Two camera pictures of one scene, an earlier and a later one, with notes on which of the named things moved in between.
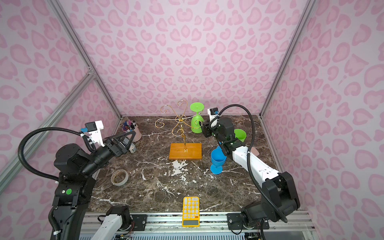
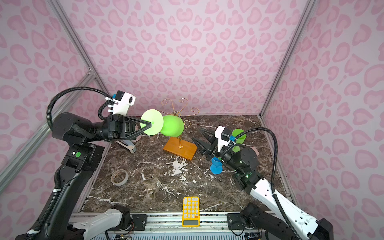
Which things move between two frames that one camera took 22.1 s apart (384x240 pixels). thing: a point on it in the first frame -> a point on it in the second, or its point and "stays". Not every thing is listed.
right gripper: x=207 y=129 -> x=212 y=151
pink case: x=254 y=150 stays
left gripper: x=119 y=148 -> x=124 y=128
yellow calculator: x=191 y=212 stays
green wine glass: x=240 y=134 stays
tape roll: x=119 y=177 stays
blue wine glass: x=218 y=159 stays
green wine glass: x=196 y=107 -> x=169 y=126
